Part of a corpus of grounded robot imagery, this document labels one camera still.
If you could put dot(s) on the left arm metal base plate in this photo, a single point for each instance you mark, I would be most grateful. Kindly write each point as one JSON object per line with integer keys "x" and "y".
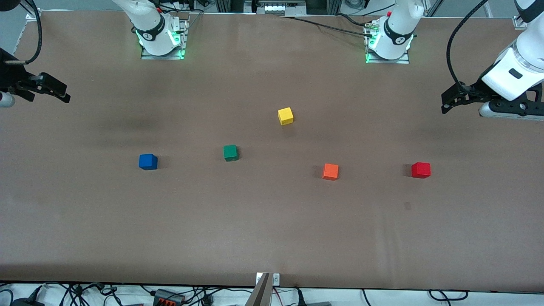
{"x": 403, "y": 60}

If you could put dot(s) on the green cube block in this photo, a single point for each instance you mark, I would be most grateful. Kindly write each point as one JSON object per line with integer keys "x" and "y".
{"x": 230, "y": 153}

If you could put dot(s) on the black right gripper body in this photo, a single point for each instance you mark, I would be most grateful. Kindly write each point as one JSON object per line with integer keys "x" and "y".
{"x": 12, "y": 76}

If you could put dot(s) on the grey terminal strip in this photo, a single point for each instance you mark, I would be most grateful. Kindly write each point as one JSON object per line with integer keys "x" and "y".
{"x": 280, "y": 9}

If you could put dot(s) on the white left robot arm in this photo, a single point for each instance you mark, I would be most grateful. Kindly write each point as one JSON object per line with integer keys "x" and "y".
{"x": 399, "y": 25}

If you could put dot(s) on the aluminium corner post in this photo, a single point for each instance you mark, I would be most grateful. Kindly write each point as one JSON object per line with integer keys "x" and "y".
{"x": 32, "y": 16}
{"x": 519, "y": 22}

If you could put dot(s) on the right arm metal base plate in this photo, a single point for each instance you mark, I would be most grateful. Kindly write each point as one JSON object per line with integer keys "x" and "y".
{"x": 146, "y": 56}

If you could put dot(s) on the aluminium frame profile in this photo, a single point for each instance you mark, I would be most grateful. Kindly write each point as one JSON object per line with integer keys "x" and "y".
{"x": 335, "y": 5}
{"x": 227, "y": 5}

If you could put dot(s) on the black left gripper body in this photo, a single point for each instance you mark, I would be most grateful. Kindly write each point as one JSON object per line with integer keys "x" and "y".
{"x": 477, "y": 91}

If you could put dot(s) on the grey camera pole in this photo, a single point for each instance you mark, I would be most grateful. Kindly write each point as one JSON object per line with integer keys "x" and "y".
{"x": 259, "y": 293}

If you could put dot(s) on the orange black connector box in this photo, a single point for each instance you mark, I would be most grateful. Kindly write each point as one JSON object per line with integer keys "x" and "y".
{"x": 168, "y": 296}

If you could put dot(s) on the brown table cover sheet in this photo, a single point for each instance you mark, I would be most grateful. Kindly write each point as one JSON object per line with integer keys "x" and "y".
{"x": 272, "y": 221}

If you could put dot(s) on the black device box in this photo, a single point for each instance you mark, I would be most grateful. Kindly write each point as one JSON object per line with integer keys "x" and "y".
{"x": 25, "y": 302}

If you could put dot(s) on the orange cube block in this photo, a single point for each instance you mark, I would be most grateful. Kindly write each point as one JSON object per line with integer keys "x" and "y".
{"x": 330, "y": 171}

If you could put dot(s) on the red cube block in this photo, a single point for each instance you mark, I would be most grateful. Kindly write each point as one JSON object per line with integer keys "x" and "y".
{"x": 420, "y": 170}

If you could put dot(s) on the blue cube block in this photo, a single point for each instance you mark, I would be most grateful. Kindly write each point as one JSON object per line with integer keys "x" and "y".
{"x": 148, "y": 162}

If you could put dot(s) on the yellow cube block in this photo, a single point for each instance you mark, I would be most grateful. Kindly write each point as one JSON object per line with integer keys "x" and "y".
{"x": 285, "y": 116}

